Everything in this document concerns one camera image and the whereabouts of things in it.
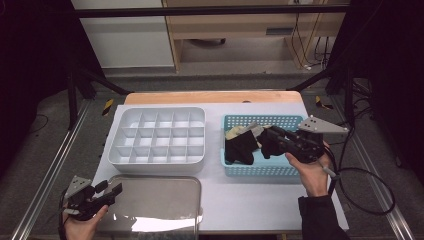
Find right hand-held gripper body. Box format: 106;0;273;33
286;114;350;164

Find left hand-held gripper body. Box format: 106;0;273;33
62;175;108;222

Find black sock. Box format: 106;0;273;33
259;129;288;160
224;129;260;166

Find grey sock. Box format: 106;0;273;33
244;121;268;140

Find light blue plastic basket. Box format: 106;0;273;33
220;114;320;178

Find translucent grey box lid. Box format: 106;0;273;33
96;174;204;236

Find yellow sock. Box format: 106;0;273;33
225;125;248;141

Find white divided storage box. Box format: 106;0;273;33
107;105;207;175

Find person's right hand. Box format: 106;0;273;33
284;141;333;198

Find person's left hand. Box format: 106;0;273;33
62;204;109;240

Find yellow and black tape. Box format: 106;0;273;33
101;98;115;117
314;95;334;111

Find black metal stand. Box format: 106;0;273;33
64;63;134;131
286;63;357;128

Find black curtain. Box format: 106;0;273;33
328;0;424;187
0;0;105;176

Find light wooden desk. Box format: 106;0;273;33
161;0;351;73

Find white cabinet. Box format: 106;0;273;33
69;0;176;70

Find black horizontal bar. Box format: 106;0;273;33
71;4;350;19

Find left hand-held gripper cable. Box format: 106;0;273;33
57;189;70;240

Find hand-held gripper cable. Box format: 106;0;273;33
57;189;70;240
319;146;340;205

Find right hand-held gripper cable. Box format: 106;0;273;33
319;146;340;205

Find aluminium floor rail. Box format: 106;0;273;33
9;99;92;240
333;96;417;240

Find thin black floor cable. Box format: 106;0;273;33
31;114;50;134

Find black looped floor cable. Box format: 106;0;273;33
334;166;397;216

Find black hanging cable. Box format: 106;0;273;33
290;13;332;69

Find yellow hanging cable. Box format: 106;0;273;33
299;13;324;70

